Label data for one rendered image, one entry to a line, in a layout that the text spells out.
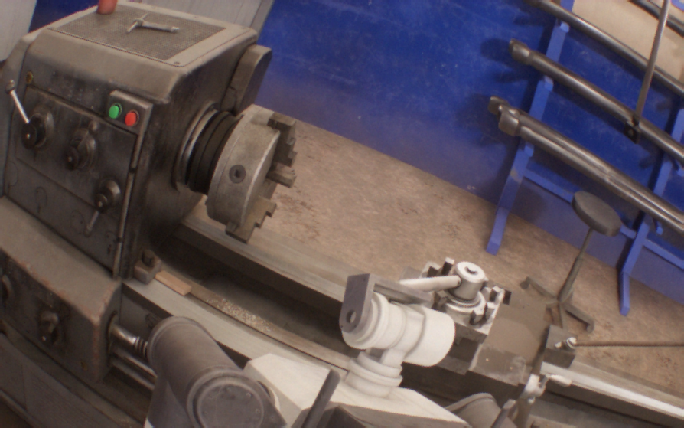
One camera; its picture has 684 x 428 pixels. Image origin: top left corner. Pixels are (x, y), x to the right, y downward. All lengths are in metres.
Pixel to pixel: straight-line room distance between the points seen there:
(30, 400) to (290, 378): 1.63
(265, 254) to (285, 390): 1.23
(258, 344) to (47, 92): 0.81
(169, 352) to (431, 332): 0.31
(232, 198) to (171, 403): 1.00
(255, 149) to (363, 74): 3.21
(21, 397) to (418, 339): 1.74
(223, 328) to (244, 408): 1.03
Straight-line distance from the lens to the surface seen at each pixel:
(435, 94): 4.91
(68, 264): 1.90
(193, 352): 0.84
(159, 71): 1.69
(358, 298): 0.96
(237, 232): 1.85
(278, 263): 2.12
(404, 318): 0.98
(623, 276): 5.00
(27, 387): 2.41
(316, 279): 2.11
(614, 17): 4.72
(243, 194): 1.79
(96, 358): 1.90
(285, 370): 0.95
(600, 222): 3.85
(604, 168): 4.55
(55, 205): 1.93
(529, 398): 1.75
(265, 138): 1.80
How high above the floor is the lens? 1.91
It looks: 26 degrees down
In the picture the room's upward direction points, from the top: 21 degrees clockwise
